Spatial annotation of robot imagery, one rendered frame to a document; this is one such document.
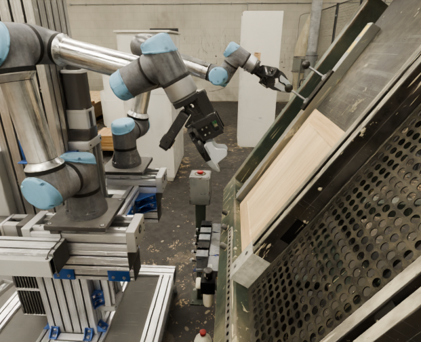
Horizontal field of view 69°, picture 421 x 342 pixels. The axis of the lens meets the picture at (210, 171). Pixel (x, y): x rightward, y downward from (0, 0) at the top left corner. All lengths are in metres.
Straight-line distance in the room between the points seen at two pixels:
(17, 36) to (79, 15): 9.30
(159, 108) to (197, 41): 5.93
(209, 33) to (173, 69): 8.67
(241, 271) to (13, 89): 0.85
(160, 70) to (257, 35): 4.30
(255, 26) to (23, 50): 4.25
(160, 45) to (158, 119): 2.97
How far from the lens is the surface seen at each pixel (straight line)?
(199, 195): 1.77
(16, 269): 1.29
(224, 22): 9.41
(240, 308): 1.01
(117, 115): 5.65
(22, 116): 1.02
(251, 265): 1.02
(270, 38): 5.03
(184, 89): 0.75
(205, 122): 0.76
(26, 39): 1.04
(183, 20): 9.49
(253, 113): 5.12
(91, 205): 1.20
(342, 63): 1.46
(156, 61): 0.75
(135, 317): 1.95
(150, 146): 3.81
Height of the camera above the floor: 1.63
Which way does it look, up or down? 23 degrees down
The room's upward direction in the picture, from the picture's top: straight up
